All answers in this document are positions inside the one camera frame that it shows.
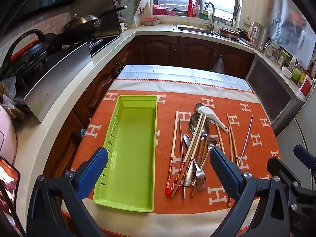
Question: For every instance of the white bowl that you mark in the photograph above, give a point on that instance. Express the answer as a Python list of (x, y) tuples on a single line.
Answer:
[(286, 72)]

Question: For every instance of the glass pitcher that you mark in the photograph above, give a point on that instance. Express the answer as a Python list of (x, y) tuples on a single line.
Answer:
[(271, 50)]

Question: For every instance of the metal fork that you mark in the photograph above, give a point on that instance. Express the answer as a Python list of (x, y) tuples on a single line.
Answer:
[(201, 182)]

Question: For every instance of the pink bottle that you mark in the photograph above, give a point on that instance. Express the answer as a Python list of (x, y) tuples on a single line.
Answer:
[(196, 9)]

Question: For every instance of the silver metal chopstick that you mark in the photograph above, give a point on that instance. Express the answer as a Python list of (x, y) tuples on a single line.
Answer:
[(247, 139), (182, 153)]

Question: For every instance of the red bottle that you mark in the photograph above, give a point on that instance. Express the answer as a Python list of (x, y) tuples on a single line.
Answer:
[(190, 8)]

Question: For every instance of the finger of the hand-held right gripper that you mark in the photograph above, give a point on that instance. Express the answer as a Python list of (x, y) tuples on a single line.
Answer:
[(276, 166), (305, 156)]

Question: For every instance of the pink bowl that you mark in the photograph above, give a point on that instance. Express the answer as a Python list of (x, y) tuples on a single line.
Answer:
[(171, 12)]

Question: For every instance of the pink lidded container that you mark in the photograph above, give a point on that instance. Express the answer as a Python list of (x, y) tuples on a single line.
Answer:
[(150, 22)]

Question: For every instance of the smartphone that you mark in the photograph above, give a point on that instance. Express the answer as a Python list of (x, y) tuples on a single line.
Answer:
[(8, 185)]

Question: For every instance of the row of condiment bottles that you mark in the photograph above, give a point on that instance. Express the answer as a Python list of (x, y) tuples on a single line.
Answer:
[(296, 70)]

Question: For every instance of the metal soup spoon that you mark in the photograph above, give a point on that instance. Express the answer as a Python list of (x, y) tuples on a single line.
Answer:
[(198, 106)]

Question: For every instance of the steel sink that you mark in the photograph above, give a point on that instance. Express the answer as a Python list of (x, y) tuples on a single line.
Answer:
[(192, 28)]

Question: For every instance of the pink plastic basin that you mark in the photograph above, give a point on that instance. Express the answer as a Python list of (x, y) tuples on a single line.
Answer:
[(160, 10)]

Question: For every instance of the hanging plastic bag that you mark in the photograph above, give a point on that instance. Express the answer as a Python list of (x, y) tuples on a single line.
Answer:
[(218, 66)]

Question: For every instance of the blue round cabinet lock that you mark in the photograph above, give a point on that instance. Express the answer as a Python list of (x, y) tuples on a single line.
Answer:
[(83, 132)]

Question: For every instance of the wall poster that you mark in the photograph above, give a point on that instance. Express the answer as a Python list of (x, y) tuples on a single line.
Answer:
[(293, 27)]

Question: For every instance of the black gas stove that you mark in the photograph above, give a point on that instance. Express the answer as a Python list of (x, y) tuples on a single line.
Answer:
[(101, 45)]

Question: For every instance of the green bottle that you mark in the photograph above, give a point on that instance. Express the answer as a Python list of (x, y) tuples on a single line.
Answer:
[(205, 14)]

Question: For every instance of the white cups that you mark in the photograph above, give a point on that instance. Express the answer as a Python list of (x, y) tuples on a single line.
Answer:
[(122, 26)]

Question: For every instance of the plastic bags of food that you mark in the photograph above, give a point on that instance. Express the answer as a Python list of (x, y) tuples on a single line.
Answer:
[(9, 98)]

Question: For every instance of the black wok with lid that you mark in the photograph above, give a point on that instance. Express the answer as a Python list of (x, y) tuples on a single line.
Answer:
[(79, 27)]

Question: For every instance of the brown wooden kitchen cabinets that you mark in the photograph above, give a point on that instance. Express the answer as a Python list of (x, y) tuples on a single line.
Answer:
[(158, 51)]

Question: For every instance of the pink appliance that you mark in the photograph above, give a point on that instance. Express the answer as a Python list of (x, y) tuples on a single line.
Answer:
[(6, 138)]

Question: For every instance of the chrome faucet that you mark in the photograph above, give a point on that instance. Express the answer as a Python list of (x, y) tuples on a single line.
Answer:
[(212, 17)]

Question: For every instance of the steel stove side panel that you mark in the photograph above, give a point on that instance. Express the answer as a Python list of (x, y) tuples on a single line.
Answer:
[(111, 22)]

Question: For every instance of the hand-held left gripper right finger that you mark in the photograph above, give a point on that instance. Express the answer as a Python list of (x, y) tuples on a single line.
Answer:
[(224, 175)]

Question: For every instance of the white ceramic spoon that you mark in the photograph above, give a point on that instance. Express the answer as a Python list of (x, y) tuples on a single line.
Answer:
[(209, 114)]

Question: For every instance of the green plastic utensil tray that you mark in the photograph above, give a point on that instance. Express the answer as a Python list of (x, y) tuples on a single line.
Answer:
[(133, 140)]

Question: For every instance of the stack of dishes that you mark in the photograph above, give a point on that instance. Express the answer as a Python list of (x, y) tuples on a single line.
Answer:
[(229, 33)]

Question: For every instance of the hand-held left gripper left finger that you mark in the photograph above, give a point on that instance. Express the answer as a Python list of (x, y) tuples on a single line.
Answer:
[(92, 170)]

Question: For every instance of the stainless steel splash guard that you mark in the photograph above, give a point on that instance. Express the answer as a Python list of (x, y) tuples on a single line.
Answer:
[(56, 84)]

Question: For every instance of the red label jar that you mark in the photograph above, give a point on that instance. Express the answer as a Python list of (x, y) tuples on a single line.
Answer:
[(306, 87)]

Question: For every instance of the grey built-in appliance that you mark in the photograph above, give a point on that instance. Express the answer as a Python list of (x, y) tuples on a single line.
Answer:
[(271, 93)]

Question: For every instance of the small metal spoon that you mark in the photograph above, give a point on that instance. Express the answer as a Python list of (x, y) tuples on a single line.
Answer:
[(212, 143), (186, 138)]

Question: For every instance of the white cutting board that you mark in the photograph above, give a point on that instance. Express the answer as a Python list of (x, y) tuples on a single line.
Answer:
[(140, 3)]

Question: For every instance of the grey checked tablecloth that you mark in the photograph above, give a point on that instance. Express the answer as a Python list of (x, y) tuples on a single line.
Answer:
[(172, 71)]

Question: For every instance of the light brown banded chopstick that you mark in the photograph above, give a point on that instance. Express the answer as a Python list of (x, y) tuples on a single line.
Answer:
[(232, 135), (231, 143)]

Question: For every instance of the orange printed blanket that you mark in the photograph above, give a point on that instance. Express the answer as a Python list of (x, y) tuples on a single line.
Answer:
[(170, 103)]

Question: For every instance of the electric kettle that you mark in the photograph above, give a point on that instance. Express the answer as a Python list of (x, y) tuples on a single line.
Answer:
[(260, 35)]

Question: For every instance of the brown wooden chopstick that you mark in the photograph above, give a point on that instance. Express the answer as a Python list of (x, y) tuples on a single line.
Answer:
[(219, 138)]

